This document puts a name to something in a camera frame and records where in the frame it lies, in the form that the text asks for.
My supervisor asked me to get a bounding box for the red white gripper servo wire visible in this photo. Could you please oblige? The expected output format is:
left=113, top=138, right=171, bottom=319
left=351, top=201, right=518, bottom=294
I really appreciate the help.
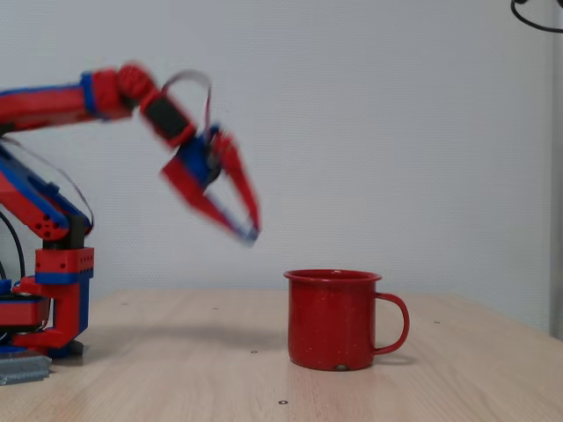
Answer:
left=160, top=69, right=215, bottom=140

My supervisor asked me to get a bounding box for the red enamel mug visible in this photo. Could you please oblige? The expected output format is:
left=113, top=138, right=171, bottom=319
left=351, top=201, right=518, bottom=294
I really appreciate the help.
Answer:
left=282, top=269, right=411, bottom=373

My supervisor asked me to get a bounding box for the black base cable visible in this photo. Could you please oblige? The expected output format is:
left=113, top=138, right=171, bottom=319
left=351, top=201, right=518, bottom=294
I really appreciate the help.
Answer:
left=0, top=210, right=26, bottom=285

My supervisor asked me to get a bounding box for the red white arm servo wire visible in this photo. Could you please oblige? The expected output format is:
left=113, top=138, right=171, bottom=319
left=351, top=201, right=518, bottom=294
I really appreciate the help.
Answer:
left=2, top=135, right=96, bottom=236

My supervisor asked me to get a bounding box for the black hanging cable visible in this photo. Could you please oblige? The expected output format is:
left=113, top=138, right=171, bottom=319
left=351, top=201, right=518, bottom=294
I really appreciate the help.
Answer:
left=509, top=0, right=563, bottom=33

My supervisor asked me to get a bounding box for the grey table clamp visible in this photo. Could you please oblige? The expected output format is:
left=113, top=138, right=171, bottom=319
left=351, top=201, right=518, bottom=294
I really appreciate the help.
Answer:
left=0, top=354, right=53, bottom=387

